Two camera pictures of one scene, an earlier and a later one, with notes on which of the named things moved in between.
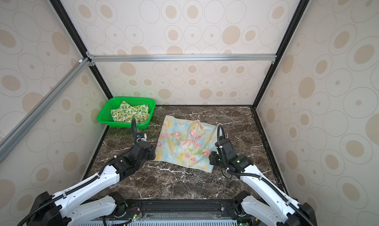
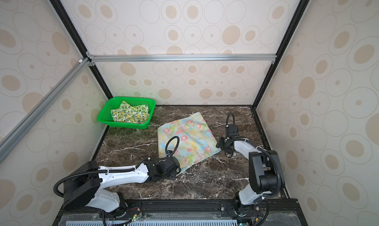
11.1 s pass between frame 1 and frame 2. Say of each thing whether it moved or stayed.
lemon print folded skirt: stayed
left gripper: moved
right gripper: moved
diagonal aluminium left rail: stayed
